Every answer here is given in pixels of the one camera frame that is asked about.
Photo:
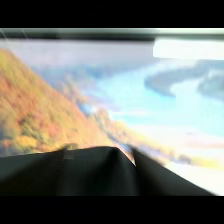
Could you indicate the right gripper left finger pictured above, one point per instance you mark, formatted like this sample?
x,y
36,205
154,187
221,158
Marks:
x,y
113,176

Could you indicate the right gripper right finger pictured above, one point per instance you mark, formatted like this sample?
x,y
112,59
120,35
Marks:
x,y
160,181

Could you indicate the black long-sleeved shirt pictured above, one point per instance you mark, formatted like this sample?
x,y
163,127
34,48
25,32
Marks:
x,y
33,176

